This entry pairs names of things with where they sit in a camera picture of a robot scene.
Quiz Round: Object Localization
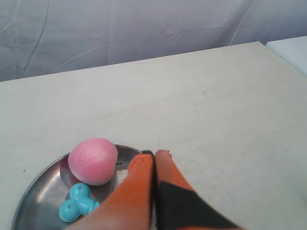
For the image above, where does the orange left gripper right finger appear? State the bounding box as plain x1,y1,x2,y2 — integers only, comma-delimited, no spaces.
154,150,242,230

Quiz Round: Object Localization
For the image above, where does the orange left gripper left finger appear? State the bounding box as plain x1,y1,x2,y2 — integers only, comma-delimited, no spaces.
66,150,154,230

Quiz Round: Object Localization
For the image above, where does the round metal plate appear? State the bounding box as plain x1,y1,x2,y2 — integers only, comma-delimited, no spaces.
11,145,141,230

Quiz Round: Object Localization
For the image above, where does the whitewashed wooden block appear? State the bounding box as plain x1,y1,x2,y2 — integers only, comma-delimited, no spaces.
114,169,128,189

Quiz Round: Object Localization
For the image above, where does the teal toy bone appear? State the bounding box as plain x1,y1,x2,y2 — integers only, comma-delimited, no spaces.
59,183,100,222

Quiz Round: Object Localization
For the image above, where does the pink toy peach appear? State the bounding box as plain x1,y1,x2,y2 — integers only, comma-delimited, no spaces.
68,138,118,186

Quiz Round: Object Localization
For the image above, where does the white backdrop cloth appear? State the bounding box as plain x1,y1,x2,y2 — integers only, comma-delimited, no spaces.
0,0,307,81

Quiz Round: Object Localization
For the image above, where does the adjacent white table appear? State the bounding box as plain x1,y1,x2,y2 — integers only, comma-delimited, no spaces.
266,36,307,76

